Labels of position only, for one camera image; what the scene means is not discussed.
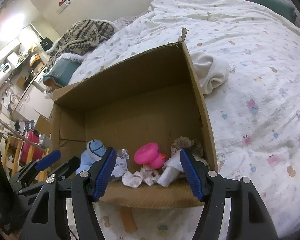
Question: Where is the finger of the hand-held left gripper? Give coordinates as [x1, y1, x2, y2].
[11, 149, 62, 180]
[17, 156, 81, 195]

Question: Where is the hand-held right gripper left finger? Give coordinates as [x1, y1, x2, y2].
[19, 147, 117, 240]

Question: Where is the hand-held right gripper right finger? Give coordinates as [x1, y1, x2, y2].
[180, 148, 280, 240]

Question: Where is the clear plastic packet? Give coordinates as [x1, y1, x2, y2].
[110, 149, 130, 178]

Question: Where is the white sock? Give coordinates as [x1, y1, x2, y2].
[157, 154, 188, 187]

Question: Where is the light blue plush toy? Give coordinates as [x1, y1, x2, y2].
[76, 140, 107, 176]

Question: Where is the beige lace scrunchie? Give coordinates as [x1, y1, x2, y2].
[171, 136, 208, 165]

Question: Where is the pinkish beige scrunchie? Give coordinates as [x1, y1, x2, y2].
[140, 165, 160, 186]

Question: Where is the pink rubber duck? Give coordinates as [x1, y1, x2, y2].
[134, 142, 165, 168]

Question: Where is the brown cardboard box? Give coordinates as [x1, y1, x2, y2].
[50, 27, 219, 209]

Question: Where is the grey plastic container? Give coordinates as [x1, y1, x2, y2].
[39, 134, 52, 148]

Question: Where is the red bag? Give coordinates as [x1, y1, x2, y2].
[20, 131, 44, 167]

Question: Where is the yellow wooden rack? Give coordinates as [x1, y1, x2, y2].
[4, 135, 50, 178]

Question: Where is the small cardboard floor box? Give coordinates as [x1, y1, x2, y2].
[35, 115, 52, 135]

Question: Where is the wooden stick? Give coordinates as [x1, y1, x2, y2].
[0, 112, 45, 152]

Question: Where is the brown cardboard tube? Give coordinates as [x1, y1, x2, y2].
[120, 206, 138, 233]

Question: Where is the white kitchen cabinet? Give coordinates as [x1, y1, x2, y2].
[14, 80, 54, 120]

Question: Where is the teal cushion with fleece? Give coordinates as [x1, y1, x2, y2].
[43, 57, 82, 88]

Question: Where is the rolled white cloth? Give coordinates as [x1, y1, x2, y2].
[191, 51, 230, 95]

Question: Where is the black hanging garment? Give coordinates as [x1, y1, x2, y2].
[40, 37, 54, 52]

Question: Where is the patterned knit blanket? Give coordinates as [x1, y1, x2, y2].
[44, 19, 115, 58]

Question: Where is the teal headboard cushion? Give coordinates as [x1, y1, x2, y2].
[219, 0, 297, 23]

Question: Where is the white wall socket red plug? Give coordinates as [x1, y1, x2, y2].
[57, 0, 72, 12]

